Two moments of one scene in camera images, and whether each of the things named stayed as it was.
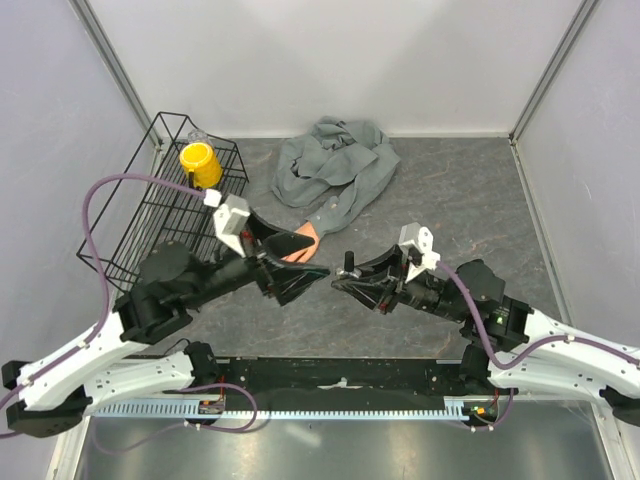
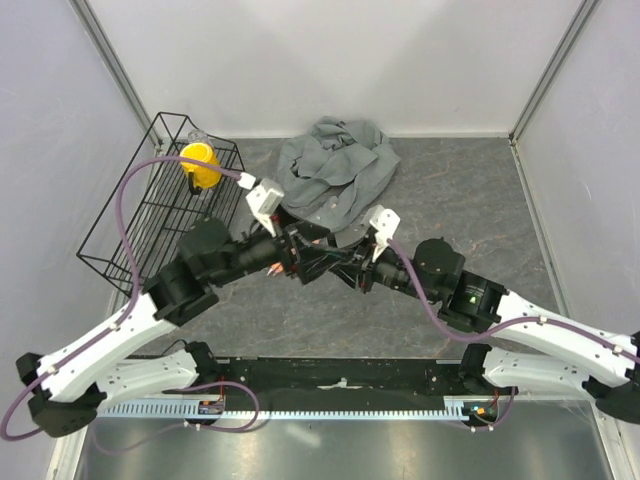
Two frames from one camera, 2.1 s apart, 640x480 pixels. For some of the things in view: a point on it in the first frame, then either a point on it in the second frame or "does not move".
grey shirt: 348,163 does not move
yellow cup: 200,159 does not move
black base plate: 328,379 does not move
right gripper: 376,293 to 360,274
